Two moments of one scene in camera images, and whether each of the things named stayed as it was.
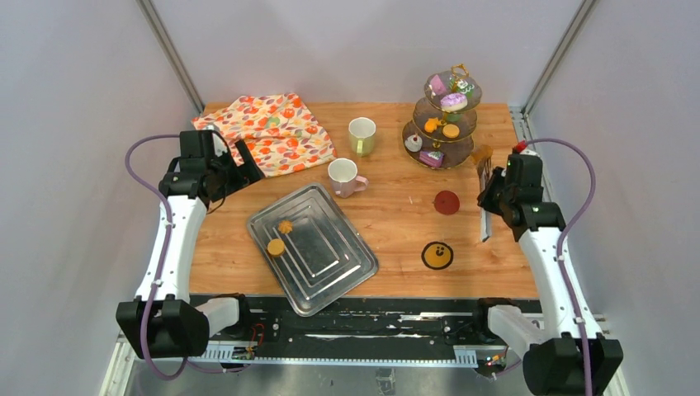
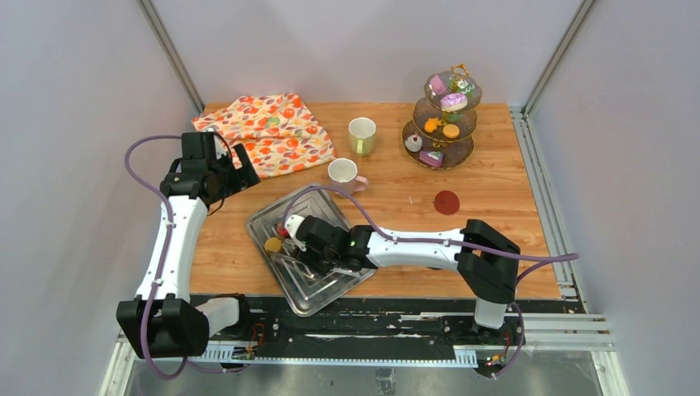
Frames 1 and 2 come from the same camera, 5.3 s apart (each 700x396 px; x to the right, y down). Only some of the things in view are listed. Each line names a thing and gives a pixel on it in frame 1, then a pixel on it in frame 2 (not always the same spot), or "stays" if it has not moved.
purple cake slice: [432, 158] stays
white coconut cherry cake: [413, 143] stays
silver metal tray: [312, 249] stays
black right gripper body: [496, 193] -> [322, 263]
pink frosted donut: [454, 102] stays
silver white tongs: [484, 167] -> [305, 269]
